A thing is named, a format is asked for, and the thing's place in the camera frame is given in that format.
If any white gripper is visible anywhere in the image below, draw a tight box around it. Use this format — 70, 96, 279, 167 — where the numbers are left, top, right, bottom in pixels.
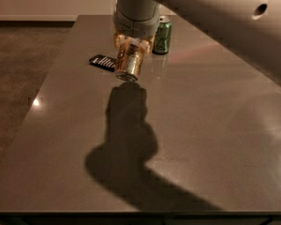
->
113, 3, 159, 54

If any orange soda can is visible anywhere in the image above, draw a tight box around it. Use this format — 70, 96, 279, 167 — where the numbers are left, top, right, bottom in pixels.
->
114, 38, 144, 82

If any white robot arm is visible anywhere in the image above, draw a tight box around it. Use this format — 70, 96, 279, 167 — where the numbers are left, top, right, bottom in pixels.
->
113, 0, 281, 86

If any green soda can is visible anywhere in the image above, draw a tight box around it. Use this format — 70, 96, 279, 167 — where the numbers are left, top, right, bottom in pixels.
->
153, 15, 171, 54

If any black snack bar wrapper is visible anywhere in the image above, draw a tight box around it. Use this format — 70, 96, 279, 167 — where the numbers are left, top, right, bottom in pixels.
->
89, 54, 116, 72

